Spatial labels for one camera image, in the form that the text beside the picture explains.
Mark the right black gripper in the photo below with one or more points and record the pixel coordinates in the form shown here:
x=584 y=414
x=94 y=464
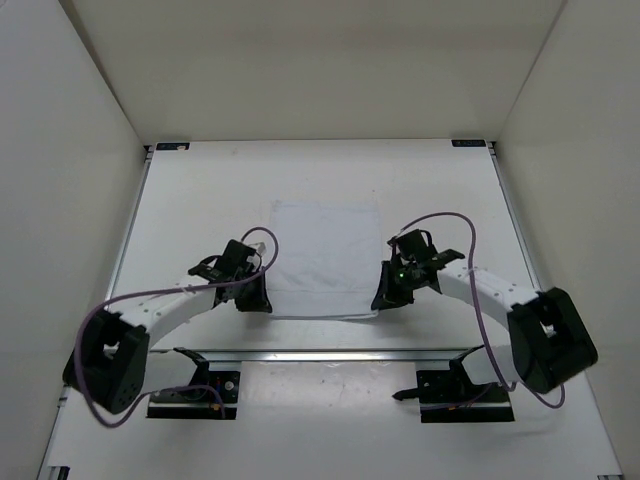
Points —
x=387 y=297

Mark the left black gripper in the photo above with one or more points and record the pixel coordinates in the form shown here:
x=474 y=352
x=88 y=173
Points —
x=259 y=302

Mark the white skirt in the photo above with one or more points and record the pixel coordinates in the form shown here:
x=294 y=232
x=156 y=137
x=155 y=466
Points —
x=329 y=261

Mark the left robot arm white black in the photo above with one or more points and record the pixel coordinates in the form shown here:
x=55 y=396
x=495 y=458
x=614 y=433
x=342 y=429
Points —
x=112 y=364

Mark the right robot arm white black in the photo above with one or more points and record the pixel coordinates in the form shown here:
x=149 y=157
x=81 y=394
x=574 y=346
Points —
x=548 y=341

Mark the right corner marker label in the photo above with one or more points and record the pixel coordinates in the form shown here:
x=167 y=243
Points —
x=468 y=143

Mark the corner marker label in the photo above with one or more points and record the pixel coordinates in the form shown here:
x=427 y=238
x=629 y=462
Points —
x=172 y=146
x=468 y=143

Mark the left corner marker label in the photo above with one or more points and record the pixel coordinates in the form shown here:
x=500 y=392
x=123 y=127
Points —
x=172 y=146

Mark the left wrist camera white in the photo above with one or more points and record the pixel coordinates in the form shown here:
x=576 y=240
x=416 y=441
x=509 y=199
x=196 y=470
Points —
x=256 y=257

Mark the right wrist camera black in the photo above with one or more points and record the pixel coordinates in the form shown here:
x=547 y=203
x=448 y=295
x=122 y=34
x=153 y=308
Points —
x=416 y=245

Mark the aluminium front rail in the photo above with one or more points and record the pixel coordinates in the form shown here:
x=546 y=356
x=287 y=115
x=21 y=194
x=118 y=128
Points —
x=331 y=356

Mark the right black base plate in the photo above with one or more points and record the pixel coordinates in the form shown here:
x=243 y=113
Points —
x=449 y=396

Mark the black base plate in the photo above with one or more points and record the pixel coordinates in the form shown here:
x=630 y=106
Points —
x=200 y=395
x=449 y=396

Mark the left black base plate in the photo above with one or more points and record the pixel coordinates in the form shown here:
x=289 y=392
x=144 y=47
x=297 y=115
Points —
x=200 y=395

